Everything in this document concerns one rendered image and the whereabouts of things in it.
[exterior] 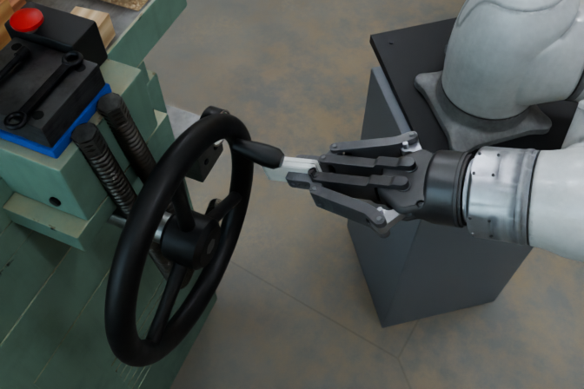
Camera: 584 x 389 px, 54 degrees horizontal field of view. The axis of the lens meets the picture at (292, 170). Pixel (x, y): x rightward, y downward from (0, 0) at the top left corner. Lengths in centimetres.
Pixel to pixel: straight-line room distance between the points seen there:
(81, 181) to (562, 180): 43
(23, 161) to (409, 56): 76
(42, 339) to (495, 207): 59
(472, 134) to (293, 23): 124
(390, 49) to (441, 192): 61
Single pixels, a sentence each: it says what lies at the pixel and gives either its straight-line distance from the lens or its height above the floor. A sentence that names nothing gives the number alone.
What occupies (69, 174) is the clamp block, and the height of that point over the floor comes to 95.
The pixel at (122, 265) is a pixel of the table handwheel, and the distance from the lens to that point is 53.
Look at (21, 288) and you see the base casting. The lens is 75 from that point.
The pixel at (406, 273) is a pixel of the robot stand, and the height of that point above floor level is 31.
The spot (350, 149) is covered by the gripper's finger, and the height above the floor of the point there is 87.
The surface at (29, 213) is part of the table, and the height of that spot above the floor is 87.
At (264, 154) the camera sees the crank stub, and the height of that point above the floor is 88.
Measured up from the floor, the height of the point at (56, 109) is 100.
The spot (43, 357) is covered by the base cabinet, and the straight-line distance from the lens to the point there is 87.
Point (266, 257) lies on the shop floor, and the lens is 154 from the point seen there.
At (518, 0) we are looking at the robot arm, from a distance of 86.
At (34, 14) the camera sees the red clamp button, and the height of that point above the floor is 102.
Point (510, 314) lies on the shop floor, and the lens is 157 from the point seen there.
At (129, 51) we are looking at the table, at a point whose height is 87.
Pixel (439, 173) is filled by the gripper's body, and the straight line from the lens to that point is 56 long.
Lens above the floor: 138
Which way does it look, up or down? 55 degrees down
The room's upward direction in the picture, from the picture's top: straight up
